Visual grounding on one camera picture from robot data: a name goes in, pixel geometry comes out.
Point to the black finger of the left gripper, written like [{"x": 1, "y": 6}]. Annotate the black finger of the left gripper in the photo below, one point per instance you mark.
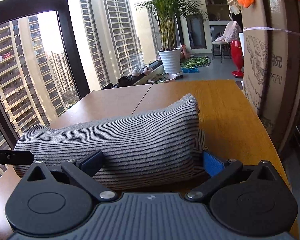
[{"x": 12, "y": 157}]

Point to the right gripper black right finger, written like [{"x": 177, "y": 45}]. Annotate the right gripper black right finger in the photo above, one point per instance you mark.
[{"x": 246, "y": 199}]

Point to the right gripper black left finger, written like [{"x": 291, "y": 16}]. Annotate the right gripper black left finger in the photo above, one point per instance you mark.
[{"x": 56, "y": 200}]

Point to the grey striped sweater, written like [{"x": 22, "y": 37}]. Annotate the grey striped sweater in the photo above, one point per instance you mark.
[{"x": 156, "y": 147}]

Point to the folding chair with pink cloth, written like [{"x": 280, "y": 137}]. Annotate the folding chair with pink cloth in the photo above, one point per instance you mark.
[{"x": 231, "y": 33}]

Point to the large cardboard box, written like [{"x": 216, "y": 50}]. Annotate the large cardboard box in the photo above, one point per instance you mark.
[{"x": 271, "y": 83}]

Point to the black shoe on sill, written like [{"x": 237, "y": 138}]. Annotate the black shoe on sill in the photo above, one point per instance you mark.
[{"x": 124, "y": 81}]

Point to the green vegetables on floor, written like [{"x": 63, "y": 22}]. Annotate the green vegetables on floor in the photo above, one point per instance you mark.
[{"x": 195, "y": 62}]

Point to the white basin with greens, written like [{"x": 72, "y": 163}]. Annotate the white basin with greens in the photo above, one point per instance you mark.
[{"x": 162, "y": 78}]

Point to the white ribbed plant pot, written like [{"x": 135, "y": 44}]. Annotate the white ribbed plant pot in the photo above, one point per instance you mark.
[{"x": 171, "y": 61}]

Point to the green palm plant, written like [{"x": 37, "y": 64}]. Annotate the green palm plant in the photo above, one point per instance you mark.
[{"x": 166, "y": 11}]

